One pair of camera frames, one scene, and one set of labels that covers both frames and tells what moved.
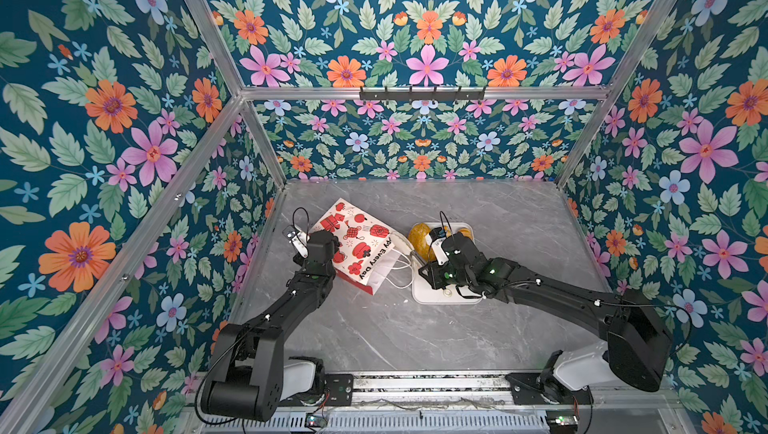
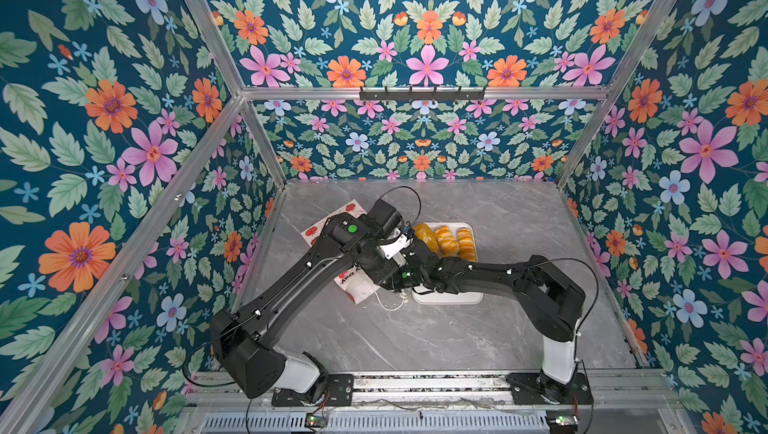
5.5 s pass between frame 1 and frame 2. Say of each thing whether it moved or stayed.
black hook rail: stayed
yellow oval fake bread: stayed
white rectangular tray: stayed
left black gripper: moved
